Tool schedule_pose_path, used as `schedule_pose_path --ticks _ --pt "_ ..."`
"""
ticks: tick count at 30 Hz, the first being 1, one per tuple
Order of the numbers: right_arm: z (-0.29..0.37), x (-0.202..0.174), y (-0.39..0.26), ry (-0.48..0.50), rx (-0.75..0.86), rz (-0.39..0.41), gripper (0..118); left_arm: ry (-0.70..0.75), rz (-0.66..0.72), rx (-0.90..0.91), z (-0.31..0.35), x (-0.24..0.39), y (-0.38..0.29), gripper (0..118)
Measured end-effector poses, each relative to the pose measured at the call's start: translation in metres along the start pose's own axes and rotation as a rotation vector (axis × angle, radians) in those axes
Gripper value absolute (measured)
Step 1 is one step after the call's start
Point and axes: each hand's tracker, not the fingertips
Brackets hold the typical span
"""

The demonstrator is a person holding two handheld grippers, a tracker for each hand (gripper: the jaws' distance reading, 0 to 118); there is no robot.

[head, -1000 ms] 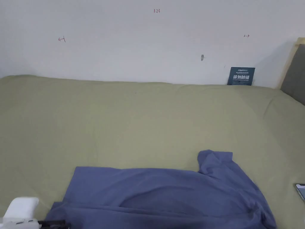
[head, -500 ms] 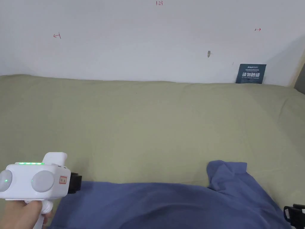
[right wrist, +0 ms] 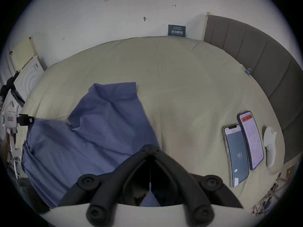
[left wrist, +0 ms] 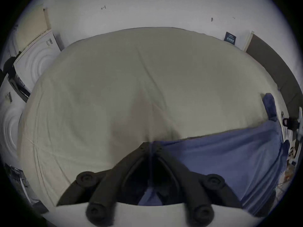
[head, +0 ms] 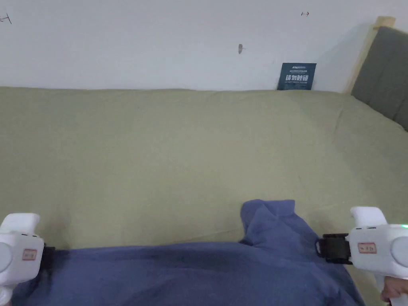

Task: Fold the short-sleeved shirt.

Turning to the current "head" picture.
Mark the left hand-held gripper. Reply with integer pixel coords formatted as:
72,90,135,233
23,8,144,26
0,213,55,306

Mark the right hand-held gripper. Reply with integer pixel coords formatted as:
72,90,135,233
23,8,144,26
322,206,408,306

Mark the dark blue shirt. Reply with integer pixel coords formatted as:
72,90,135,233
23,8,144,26
11,199,367,306

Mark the person's right hand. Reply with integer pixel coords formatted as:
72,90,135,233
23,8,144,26
381,276,408,302

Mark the bed with pale green sheet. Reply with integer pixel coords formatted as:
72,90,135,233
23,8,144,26
0,86,408,306

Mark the grey padded headboard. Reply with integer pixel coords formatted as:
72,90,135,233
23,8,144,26
342,16,408,133

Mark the dark blue sign card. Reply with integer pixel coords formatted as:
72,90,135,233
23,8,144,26
277,63,317,91

